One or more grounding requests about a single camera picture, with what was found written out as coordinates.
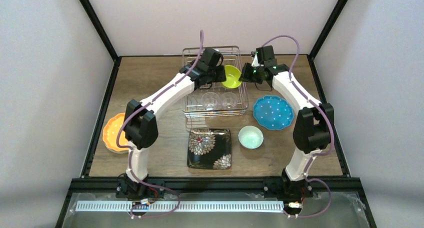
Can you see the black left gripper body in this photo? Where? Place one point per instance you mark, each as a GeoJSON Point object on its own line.
{"type": "Point", "coordinates": [218, 74]}

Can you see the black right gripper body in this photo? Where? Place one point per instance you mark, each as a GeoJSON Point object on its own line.
{"type": "Point", "coordinates": [249, 72]}

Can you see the yellow green bowl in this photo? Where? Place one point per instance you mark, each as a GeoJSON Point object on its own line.
{"type": "Point", "coordinates": [232, 74]}

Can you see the metal wire dish rack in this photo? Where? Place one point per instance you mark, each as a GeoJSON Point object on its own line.
{"type": "Point", "coordinates": [191, 105]}

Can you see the small clear plastic cup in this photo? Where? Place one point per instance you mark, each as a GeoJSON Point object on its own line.
{"type": "Point", "coordinates": [210, 101]}

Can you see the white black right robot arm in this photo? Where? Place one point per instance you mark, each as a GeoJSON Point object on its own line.
{"type": "Point", "coordinates": [313, 132]}

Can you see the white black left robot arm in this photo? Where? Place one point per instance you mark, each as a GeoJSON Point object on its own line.
{"type": "Point", "coordinates": [140, 120]}

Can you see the blue polka dot plate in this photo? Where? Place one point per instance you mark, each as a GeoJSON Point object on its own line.
{"type": "Point", "coordinates": [273, 112]}

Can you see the pale green glass bowl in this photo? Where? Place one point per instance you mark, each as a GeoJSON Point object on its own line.
{"type": "Point", "coordinates": [250, 137]}

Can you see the black floral square plate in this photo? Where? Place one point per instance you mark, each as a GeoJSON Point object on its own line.
{"type": "Point", "coordinates": [209, 149]}

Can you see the orange polka dot plate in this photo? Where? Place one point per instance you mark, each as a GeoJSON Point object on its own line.
{"type": "Point", "coordinates": [110, 132]}

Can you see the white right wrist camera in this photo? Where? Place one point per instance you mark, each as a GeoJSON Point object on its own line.
{"type": "Point", "coordinates": [255, 62]}

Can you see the white slotted cable duct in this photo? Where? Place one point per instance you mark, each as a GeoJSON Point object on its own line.
{"type": "Point", "coordinates": [183, 206]}

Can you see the black aluminium frame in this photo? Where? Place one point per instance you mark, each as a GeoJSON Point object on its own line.
{"type": "Point", "coordinates": [86, 184]}

